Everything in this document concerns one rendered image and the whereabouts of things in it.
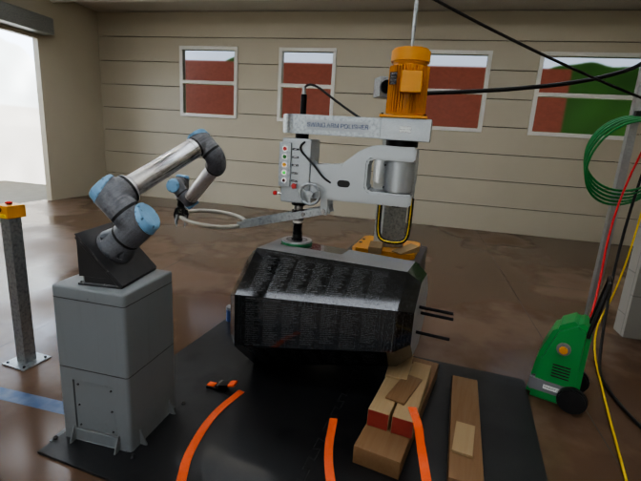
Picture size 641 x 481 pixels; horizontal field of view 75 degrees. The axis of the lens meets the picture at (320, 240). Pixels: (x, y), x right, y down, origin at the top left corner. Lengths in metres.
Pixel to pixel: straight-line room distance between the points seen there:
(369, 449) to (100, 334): 1.41
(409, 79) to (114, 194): 1.69
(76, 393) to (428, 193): 7.41
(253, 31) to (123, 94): 3.39
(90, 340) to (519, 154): 7.93
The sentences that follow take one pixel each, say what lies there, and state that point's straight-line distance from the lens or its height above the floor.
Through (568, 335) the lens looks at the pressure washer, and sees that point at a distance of 3.11.
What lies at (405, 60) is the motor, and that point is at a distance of 2.71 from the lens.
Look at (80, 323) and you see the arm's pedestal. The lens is 2.34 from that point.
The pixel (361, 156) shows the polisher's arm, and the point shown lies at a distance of 2.70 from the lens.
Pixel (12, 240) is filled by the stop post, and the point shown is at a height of 0.86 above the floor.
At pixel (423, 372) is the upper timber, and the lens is 2.83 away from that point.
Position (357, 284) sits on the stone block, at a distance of 2.52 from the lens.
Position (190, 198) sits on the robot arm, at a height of 1.16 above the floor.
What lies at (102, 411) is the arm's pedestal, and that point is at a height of 0.21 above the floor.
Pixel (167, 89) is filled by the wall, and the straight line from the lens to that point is 10.44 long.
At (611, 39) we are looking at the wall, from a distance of 9.42.
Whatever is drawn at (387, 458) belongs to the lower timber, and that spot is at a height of 0.11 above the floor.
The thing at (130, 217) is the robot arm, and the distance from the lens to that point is 2.18.
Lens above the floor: 1.60
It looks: 14 degrees down
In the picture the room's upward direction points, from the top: 4 degrees clockwise
